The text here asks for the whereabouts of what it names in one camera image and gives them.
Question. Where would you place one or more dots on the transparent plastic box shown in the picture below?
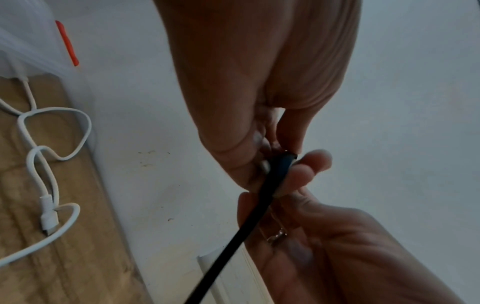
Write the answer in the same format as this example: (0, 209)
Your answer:
(30, 35)

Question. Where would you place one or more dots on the person's left hand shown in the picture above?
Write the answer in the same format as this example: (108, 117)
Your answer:
(255, 74)

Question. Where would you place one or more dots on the person's right hand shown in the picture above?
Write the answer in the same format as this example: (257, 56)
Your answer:
(337, 252)

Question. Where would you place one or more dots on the beige wall plate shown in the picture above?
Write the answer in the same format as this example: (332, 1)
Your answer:
(232, 285)

